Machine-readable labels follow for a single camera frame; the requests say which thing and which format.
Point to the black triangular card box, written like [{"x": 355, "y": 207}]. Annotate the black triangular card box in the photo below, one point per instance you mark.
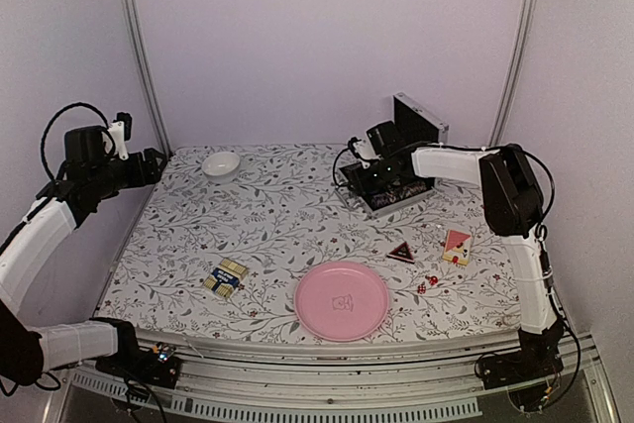
[{"x": 402, "y": 253}]

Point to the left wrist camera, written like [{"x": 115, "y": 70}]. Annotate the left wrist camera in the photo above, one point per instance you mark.
[{"x": 120, "y": 131}]

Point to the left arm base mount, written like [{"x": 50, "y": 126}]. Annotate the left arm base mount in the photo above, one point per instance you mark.
[{"x": 157, "y": 366}]

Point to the blue playing card deck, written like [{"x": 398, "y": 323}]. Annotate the blue playing card deck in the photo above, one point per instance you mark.
[{"x": 225, "y": 278}]

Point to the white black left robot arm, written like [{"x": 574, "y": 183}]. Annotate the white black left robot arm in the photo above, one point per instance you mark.
[{"x": 28, "y": 353}]

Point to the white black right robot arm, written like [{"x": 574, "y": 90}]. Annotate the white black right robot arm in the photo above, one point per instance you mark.
[{"x": 514, "y": 208}]

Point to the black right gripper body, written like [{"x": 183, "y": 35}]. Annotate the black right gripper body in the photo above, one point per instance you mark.
[{"x": 376, "y": 181}]

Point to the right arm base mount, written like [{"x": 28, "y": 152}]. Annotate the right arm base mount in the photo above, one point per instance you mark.
[{"x": 497, "y": 370}]

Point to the aluminium frame post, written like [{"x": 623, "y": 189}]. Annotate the aluminium frame post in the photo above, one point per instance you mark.
[
  {"x": 134, "y": 27},
  {"x": 503, "y": 113}
]

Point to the red playing card deck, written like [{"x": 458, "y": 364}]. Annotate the red playing card deck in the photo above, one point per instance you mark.
[{"x": 457, "y": 248}]

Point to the lower row of poker chips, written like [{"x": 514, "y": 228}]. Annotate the lower row of poker chips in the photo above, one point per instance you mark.
[{"x": 397, "y": 194}]

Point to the aluminium poker chip case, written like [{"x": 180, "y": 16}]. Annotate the aluminium poker chip case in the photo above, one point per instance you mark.
[{"x": 418, "y": 127}]

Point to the left aluminium frame post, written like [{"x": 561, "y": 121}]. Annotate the left aluminium frame post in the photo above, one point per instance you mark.
[{"x": 134, "y": 27}]

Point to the right aluminium frame post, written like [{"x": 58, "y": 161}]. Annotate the right aluminium frame post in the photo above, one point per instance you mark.
[{"x": 503, "y": 113}]

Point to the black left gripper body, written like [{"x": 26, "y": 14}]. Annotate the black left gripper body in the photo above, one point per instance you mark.
[{"x": 109, "y": 182}]

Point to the pink plastic plate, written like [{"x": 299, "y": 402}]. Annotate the pink plastic plate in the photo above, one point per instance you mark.
[{"x": 341, "y": 301}]

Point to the white ceramic bowl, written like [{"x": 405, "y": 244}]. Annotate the white ceramic bowl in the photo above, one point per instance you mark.
[{"x": 221, "y": 167}]

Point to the front aluminium rail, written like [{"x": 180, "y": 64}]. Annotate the front aluminium rail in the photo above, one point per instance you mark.
[{"x": 418, "y": 381}]

